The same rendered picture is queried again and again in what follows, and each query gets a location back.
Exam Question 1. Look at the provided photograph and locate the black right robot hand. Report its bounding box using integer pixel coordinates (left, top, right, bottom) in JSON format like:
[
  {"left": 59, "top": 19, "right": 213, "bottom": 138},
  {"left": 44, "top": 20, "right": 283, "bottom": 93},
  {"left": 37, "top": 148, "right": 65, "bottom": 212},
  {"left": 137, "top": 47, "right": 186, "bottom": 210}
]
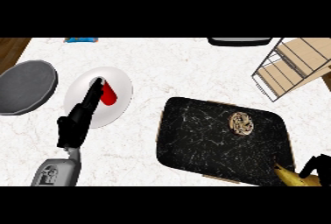
[{"left": 298, "top": 153, "right": 331, "bottom": 187}]

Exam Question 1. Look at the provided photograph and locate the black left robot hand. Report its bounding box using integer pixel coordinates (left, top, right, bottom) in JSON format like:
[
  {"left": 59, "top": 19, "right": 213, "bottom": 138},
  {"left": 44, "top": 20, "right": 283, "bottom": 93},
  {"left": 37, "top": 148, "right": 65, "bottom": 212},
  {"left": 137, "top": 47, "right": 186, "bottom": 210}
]
[{"left": 56, "top": 76, "right": 106, "bottom": 150}]

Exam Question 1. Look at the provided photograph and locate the black marble tray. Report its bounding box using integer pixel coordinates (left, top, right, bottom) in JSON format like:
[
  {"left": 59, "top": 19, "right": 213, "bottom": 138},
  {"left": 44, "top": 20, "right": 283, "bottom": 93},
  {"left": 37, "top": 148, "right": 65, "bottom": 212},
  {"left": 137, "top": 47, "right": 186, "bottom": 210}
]
[{"left": 155, "top": 96, "right": 297, "bottom": 187}]

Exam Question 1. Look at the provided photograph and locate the yellow banana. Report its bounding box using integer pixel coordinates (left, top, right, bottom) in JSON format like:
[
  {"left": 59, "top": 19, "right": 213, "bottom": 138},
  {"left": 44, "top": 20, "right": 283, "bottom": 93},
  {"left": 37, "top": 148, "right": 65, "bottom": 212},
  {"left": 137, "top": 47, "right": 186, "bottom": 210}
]
[{"left": 273, "top": 162, "right": 323, "bottom": 187}]

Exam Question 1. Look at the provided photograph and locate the red pepper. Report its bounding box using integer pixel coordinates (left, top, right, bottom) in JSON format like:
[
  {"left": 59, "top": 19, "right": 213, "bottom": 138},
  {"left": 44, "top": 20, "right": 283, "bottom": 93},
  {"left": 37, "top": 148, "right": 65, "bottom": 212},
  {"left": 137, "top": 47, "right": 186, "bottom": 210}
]
[{"left": 97, "top": 81, "right": 119, "bottom": 106}]

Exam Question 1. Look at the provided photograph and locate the white round plate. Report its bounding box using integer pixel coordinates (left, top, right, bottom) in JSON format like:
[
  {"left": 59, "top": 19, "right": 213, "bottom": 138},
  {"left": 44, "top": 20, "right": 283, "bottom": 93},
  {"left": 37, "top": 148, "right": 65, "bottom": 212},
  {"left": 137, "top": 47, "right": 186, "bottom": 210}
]
[{"left": 62, "top": 66, "right": 134, "bottom": 130}]

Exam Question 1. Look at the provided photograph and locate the grey round plate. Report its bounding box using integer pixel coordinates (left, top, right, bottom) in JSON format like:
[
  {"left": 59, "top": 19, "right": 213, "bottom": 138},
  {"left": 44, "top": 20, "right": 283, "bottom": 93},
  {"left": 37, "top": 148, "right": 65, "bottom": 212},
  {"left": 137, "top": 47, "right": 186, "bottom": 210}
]
[{"left": 0, "top": 59, "right": 59, "bottom": 116}]

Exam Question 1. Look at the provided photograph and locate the blue and orange packet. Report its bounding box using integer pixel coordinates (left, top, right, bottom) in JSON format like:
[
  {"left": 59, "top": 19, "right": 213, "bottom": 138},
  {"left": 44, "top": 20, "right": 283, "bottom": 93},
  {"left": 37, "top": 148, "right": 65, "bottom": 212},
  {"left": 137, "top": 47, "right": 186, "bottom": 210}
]
[{"left": 63, "top": 37, "right": 99, "bottom": 44}]

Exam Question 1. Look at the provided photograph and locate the black and grey appliance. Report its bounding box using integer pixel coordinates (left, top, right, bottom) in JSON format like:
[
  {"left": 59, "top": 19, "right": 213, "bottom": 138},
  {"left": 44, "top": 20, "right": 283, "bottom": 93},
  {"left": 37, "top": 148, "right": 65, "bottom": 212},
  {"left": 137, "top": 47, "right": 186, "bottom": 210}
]
[{"left": 207, "top": 37, "right": 275, "bottom": 47}]

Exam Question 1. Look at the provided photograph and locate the wire and wood tiered shelf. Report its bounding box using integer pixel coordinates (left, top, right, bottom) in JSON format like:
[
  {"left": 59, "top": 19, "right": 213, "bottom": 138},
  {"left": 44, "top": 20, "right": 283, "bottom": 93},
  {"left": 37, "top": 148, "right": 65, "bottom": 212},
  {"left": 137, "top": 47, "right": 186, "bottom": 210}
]
[{"left": 251, "top": 37, "right": 331, "bottom": 103}]

